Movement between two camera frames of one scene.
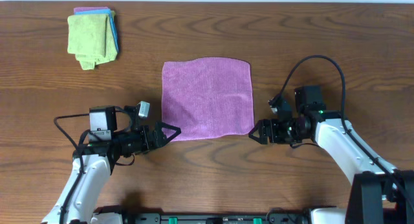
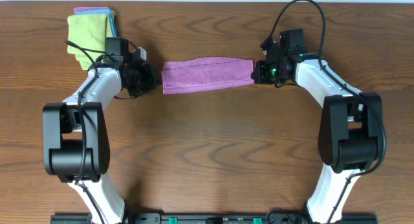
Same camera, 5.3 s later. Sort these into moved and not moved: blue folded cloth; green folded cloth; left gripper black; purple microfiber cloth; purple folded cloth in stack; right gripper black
Moved: right gripper black; purple microfiber cloth; left gripper black
Not moved: blue folded cloth; green folded cloth; purple folded cloth in stack
